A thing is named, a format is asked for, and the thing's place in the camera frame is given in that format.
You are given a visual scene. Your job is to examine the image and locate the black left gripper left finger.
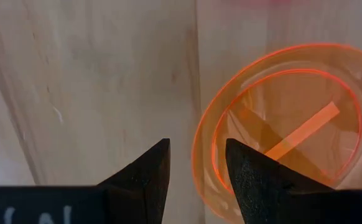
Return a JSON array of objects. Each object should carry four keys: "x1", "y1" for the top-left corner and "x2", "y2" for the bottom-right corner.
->
[{"x1": 0, "y1": 138, "x2": 171, "y2": 224}]

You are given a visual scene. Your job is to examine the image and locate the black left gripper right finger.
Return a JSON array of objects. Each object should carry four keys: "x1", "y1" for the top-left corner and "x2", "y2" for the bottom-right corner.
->
[{"x1": 225, "y1": 138, "x2": 362, "y2": 224}]

